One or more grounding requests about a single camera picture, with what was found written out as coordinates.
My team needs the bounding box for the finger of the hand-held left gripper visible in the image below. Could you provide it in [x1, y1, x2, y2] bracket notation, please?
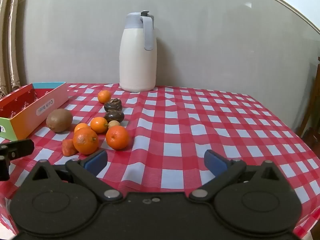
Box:
[0, 139, 35, 181]

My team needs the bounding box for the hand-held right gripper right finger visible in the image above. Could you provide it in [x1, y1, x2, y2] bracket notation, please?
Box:
[189, 149, 288, 203]

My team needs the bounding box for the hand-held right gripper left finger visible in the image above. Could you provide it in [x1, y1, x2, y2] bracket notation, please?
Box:
[26, 149, 124, 203]

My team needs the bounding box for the large speckled mandarin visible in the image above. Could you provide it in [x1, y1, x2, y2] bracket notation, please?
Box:
[73, 127, 99, 155]

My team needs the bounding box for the reddish orange chunk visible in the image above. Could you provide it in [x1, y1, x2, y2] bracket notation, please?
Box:
[62, 139, 78, 157]

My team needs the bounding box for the large smooth mandarin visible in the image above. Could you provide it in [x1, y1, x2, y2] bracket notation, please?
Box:
[106, 125, 130, 151]

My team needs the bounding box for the small orange mandarin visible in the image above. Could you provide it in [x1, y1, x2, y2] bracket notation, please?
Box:
[97, 90, 112, 104]
[74, 123, 90, 134]
[90, 117, 108, 134]

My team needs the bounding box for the colourful cardboard box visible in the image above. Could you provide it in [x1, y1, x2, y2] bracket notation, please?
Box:
[0, 82, 69, 141]

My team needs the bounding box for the brown kiwi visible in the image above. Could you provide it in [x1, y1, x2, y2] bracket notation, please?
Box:
[46, 108, 73, 133]

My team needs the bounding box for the red checkered tablecloth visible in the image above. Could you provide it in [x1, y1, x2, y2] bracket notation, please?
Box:
[0, 82, 320, 240]

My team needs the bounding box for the beige curtain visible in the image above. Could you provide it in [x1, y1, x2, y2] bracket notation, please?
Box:
[0, 0, 28, 98]

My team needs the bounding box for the brown wooden chair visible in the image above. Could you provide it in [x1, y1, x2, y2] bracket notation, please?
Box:
[299, 57, 320, 153]

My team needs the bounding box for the white and grey thermos jug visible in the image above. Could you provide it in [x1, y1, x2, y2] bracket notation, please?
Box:
[119, 10, 157, 92]

